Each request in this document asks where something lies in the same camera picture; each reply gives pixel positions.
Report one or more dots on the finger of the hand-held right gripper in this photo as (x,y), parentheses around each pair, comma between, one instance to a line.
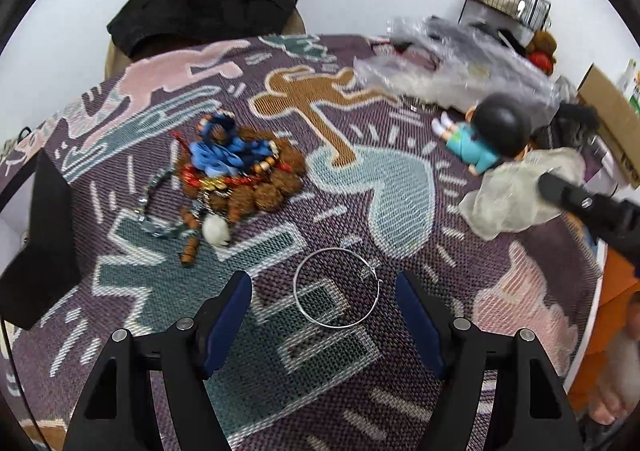
(595,211)

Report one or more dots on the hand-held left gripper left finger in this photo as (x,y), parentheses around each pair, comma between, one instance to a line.
(227,326)

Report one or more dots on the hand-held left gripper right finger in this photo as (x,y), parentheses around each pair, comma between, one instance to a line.
(417,321)

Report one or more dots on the brown tube bead strand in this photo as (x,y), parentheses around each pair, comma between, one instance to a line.
(189,251)

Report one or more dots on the white pompom charm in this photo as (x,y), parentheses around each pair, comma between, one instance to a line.
(216,231)

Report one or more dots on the black jewelry box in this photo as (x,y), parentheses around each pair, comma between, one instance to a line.
(50,231)

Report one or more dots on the printed woven blanket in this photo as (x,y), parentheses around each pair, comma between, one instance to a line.
(450,251)

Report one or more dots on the white organza pouch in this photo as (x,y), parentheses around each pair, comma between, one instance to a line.
(510,196)

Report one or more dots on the dark fluffy cloth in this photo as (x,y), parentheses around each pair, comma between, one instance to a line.
(570,123)

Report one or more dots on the large cardboard box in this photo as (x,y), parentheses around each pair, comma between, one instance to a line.
(607,106)

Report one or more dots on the doll figure with black hair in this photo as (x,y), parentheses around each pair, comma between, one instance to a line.
(500,123)

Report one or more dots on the green and white bottle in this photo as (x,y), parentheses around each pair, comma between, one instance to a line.
(632,86)

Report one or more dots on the person's foot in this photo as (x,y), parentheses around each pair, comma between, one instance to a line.
(617,381)

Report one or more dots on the brown plush bear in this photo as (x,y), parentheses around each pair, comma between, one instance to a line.
(542,43)

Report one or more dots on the clear plastic bag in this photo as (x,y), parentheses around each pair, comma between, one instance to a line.
(450,66)

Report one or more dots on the black jacket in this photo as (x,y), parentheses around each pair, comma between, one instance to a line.
(200,6)

